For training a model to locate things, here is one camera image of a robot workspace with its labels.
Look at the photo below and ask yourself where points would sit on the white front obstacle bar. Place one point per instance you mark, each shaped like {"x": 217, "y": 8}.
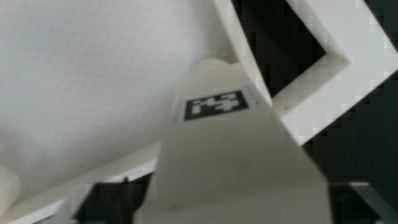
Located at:
{"x": 323, "y": 93}

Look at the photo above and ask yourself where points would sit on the white right obstacle bar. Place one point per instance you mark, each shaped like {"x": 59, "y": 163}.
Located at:
{"x": 348, "y": 33}

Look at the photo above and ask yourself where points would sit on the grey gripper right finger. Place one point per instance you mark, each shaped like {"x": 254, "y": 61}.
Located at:
{"x": 357, "y": 204}

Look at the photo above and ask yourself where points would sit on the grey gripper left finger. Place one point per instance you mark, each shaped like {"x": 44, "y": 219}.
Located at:
{"x": 112, "y": 202}

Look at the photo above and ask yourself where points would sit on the white desk top tray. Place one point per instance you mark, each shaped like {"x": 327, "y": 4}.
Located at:
{"x": 94, "y": 55}

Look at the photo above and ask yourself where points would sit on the white obstacle bar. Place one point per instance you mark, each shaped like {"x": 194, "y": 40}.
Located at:
{"x": 323, "y": 93}
{"x": 348, "y": 33}

